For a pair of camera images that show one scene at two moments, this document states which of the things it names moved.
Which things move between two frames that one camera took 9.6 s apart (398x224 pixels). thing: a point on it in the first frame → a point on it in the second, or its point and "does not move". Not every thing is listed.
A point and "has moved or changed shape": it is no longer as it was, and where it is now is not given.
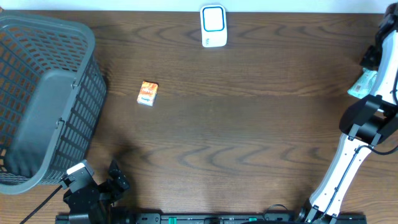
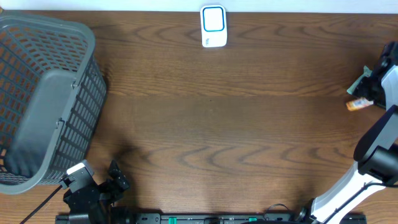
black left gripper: (119, 178) does not move
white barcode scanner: (214, 25) does not move
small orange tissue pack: (147, 93) has moved or changed shape
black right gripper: (370, 55) → (363, 89)
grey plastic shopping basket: (53, 92) does not move
